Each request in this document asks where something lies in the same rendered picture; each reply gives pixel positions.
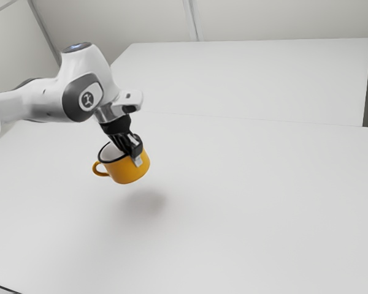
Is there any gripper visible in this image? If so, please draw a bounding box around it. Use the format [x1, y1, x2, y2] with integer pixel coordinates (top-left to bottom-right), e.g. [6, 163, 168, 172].
[98, 113, 144, 168]

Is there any yellow enamel mug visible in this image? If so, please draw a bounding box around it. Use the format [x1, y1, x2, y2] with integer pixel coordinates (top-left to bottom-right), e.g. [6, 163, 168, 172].
[92, 141, 151, 185]

